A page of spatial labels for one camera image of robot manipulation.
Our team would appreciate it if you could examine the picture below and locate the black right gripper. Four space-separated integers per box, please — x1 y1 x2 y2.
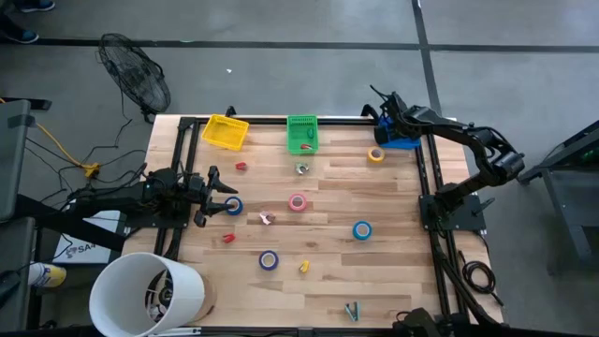
373 93 425 145

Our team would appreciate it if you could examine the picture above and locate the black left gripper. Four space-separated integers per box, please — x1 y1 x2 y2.
186 166 239 228

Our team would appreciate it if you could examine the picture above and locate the dark blue tape roll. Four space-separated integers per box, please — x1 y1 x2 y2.
224 196 244 217

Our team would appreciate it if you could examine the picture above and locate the yellow plastic basket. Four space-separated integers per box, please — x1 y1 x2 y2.
201 113 251 153

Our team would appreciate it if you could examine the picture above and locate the pink tape roll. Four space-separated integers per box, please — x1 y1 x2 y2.
287 192 309 212

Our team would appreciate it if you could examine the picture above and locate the purple tape roll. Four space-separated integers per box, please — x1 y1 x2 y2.
258 250 280 271

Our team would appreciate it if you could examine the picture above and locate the light blue tape roll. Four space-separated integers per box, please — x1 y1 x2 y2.
352 220 373 242

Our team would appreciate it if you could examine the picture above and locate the blue plastic basket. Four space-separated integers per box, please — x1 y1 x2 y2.
376 114 422 152

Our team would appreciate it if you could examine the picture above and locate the green plastic basket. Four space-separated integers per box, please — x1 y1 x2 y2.
285 114 320 156

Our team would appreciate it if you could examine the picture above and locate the brown lamp base disc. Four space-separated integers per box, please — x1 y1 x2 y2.
189 274 219 324

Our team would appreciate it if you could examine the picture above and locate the white labelled box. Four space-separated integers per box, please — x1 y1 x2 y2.
51 209 122 266

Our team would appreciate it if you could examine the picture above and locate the black floor fan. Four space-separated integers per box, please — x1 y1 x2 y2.
96 32 172 124

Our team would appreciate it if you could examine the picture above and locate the black diagonal beam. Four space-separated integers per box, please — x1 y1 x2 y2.
16 193 128 253

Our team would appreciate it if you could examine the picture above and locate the yellow and white bottle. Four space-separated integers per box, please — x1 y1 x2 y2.
26 261 67 289

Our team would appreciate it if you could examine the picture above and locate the black side table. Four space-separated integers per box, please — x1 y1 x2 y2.
517 119 599 275

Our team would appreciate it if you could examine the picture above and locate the grey cabinet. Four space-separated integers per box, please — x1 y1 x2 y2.
0 215 37 333
0 99 33 222

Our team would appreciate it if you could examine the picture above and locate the person's shoe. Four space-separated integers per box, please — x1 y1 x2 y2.
17 0 56 14
0 13 40 46

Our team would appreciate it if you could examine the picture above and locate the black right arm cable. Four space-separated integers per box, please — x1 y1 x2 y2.
369 84 399 113

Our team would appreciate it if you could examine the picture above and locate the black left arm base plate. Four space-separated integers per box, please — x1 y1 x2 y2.
122 186 194 230

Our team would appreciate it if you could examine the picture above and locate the black aluminium table frame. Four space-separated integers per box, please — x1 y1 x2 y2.
153 105 505 337

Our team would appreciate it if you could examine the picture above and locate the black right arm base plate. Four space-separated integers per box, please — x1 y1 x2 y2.
418 193 488 231

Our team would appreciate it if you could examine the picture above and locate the black power cable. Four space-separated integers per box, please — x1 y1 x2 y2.
22 88 151 198

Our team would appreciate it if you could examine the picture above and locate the silver bracket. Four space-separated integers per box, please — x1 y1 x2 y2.
148 326 202 336

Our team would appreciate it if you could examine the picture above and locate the black coiled cable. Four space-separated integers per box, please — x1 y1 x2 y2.
460 250 505 308

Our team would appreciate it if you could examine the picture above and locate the yellow extension cable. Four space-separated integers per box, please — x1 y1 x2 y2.
0 96 95 170

